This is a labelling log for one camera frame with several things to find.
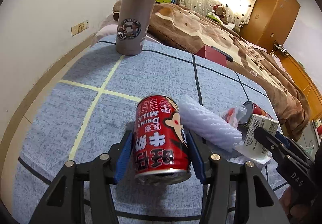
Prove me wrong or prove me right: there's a white yogurt cup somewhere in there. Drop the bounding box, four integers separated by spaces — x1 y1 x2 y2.
235 114 279 165

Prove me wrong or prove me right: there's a white foam fruit net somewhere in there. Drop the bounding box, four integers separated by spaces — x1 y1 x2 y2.
178 95 246 152

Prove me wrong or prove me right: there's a red milk can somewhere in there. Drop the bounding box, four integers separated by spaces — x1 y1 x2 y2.
133 95 191 185
244 101 273 119

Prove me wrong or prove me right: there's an orange wooden headboard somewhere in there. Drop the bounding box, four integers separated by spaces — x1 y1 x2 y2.
276 52 321 120

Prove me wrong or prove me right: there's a blue checked tablecloth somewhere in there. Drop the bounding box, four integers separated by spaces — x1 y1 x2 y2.
12 35 275 223

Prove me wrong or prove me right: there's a dark red box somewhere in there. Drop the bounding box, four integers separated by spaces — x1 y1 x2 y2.
196 45 226 67

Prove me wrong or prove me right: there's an orange wooden wardrobe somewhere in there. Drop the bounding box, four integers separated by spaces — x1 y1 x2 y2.
239 0 300 52

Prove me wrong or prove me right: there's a brown patterned bed blanket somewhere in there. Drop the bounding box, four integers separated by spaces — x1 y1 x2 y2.
147 3 311 141

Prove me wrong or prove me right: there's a brown teddy bear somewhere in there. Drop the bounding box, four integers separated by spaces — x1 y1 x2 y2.
213 5 228 25

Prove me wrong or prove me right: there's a grey brown thermos cup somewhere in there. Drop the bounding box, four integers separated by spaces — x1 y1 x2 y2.
116 0 156 55

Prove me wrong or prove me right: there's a wall power socket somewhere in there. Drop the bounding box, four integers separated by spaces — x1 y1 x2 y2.
71 20 89 36

